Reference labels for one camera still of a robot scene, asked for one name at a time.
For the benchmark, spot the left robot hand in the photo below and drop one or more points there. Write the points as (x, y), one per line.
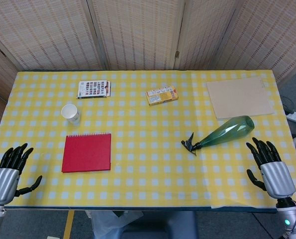
(3, 181)

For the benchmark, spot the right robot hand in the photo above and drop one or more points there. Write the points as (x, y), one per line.
(278, 179)

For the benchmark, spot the green spray bottle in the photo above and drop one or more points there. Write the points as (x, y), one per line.
(227, 132)

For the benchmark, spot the dark robot base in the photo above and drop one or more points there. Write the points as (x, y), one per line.
(150, 225)

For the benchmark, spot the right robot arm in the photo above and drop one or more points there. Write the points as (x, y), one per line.
(290, 216)

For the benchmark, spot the red spiral notebook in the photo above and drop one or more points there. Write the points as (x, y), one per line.
(86, 153)

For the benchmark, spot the tan cardboard sheet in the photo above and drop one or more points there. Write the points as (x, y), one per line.
(239, 97)

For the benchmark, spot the white paper cup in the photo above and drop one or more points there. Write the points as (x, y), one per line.
(71, 115)

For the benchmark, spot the colourful printed snack box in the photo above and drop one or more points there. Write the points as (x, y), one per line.
(94, 89)

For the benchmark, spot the yellow checkered tablecloth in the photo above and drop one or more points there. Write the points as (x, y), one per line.
(142, 139)

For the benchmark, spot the yellow snack box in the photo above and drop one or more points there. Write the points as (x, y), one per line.
(162, 95)

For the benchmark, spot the brass screen hinge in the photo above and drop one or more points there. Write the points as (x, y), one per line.
(177, 54)

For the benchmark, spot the woven folding screen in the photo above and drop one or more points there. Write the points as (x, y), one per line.
(147, 32)

